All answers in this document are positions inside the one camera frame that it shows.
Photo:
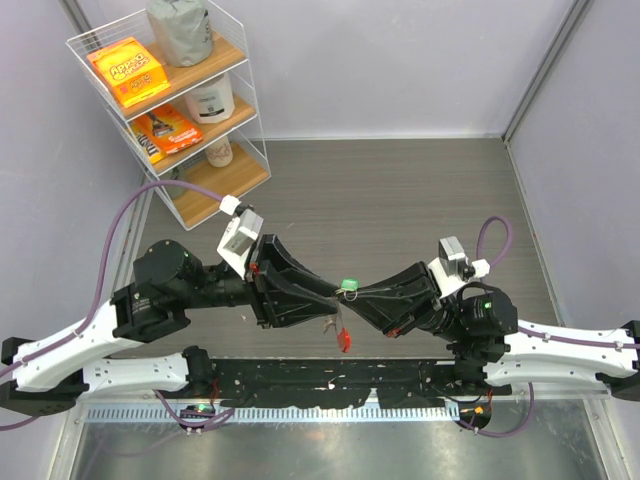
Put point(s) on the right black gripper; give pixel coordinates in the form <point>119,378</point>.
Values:
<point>400,300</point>

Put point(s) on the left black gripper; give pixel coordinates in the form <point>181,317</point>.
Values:
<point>290,303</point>

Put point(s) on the key with green tag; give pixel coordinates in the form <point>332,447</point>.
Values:
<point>348,289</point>

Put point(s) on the keyring bunch with red tag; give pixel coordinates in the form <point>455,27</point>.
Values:
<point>335,322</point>

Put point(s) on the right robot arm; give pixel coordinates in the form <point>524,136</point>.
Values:
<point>490,343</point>

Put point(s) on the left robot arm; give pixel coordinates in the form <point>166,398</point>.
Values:
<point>51,375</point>

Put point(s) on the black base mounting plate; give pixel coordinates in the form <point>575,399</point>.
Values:
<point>328,383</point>

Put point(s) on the cream patterned cup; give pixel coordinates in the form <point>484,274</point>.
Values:
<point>219,154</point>

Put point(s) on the grey green small vase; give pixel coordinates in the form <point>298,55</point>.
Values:
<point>179,174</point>

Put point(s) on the yellow candy packet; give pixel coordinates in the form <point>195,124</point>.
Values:
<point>153,153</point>

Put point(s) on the white labelled tub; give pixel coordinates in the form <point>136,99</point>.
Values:
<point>211,102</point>

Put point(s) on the orange snack packet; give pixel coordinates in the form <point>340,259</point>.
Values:
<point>168,129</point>

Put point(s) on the orange snack box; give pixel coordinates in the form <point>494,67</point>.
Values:
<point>130,71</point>

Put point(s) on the grey paper bag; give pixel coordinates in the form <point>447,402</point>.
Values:
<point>181,31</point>

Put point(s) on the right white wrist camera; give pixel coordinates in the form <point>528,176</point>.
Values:
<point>457,265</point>

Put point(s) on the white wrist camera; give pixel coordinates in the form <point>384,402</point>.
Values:
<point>241,233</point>
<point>457,265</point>

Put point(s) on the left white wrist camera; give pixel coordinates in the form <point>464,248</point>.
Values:
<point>241,233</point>

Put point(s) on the white slotted cable duct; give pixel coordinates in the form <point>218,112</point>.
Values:
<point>369,412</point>

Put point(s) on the white wire shelf rack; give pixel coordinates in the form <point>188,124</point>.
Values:
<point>249,166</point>

